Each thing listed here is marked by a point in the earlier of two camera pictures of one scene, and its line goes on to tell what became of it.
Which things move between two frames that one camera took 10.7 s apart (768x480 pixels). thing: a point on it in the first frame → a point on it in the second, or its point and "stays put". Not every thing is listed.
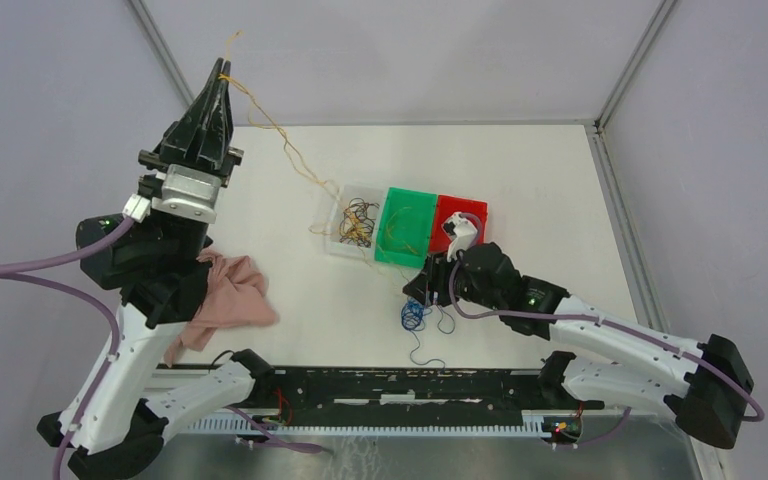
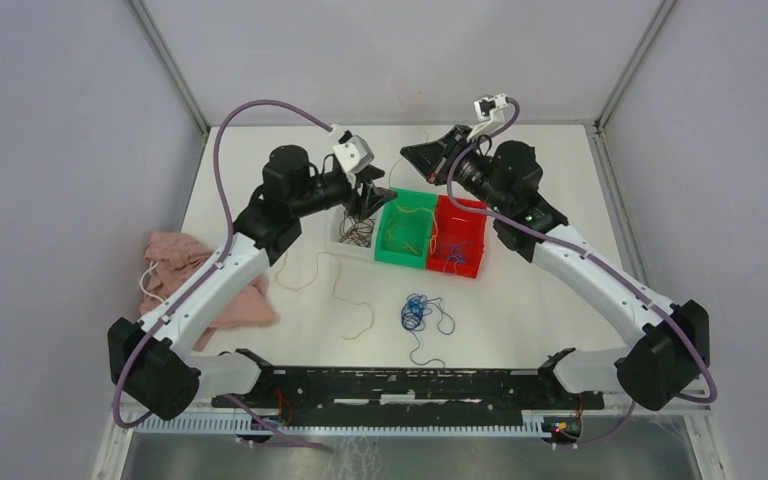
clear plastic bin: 346,192 stays put
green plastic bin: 406,228 stays put
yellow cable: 387,229 → 436,227
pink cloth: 237,297 → 171,256
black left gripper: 187,142 → 363,207
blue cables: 413,318 stays put
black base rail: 407,390 stays put
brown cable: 357,222 stays put
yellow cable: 354,222 → 334,298
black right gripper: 439,269 → 430,157
